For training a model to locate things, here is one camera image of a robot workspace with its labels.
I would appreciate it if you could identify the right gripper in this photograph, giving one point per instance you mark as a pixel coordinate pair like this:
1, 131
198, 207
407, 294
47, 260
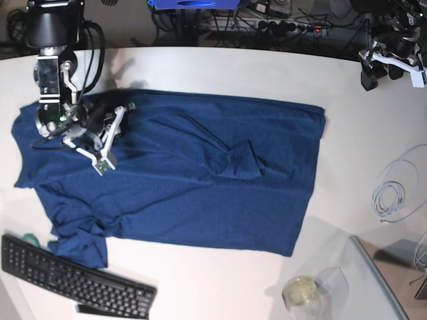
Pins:
100, 120

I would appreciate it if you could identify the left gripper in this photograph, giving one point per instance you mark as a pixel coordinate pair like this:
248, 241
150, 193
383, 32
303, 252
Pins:
400, 46

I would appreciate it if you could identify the blue long-sleeve t-shirt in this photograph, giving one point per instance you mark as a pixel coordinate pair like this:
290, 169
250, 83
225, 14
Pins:
195, 170

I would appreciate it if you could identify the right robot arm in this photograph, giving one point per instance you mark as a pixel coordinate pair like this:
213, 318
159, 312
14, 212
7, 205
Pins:
53, 27

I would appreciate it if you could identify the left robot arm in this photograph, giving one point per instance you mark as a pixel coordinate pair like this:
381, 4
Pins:
394, 30

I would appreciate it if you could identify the green tape roll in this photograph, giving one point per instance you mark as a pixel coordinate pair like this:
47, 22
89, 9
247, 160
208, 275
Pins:
30, 239

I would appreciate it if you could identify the black computer keyboard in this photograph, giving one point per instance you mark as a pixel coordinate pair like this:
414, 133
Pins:
106, 293

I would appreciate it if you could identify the blue box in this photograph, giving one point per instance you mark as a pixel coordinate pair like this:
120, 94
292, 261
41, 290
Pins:
194, 4

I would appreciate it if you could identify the white power strip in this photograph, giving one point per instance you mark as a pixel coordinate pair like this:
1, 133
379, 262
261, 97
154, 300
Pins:
275, 26

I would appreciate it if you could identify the clear glass jar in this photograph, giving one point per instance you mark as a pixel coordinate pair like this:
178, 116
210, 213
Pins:
320, 296

